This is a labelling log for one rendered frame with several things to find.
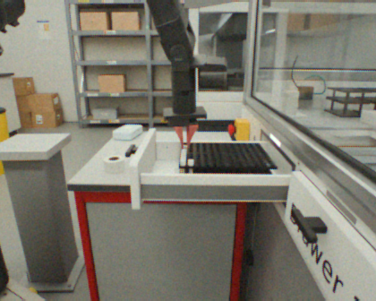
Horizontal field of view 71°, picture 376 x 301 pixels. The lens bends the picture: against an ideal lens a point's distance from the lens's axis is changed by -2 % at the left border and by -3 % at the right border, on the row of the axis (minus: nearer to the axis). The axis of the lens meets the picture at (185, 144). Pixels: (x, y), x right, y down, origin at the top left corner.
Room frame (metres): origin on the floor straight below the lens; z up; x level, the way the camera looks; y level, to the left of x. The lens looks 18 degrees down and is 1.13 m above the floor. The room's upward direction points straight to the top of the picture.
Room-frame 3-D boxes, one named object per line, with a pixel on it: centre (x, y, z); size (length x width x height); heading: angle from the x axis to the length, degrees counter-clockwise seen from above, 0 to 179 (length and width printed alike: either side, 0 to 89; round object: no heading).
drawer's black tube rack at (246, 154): (0.64, -0.10, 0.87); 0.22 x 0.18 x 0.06; 88
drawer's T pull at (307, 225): (0.32, -0.18, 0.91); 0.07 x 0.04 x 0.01; 178
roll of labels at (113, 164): (0.86, 0.25, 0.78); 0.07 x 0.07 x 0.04
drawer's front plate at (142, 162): (0.65, 0.10, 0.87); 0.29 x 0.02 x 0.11; 178
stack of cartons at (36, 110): (4.54, 2.63, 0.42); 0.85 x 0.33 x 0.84; 92
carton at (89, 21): (4.57, 1.41, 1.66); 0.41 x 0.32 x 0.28; 92
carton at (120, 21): (4.58, 0.93, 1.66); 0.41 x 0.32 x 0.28; 92
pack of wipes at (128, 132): (1.28, 0.28, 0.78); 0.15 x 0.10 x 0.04; 165
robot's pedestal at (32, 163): (1.19, 0.73, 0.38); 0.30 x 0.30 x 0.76; 2
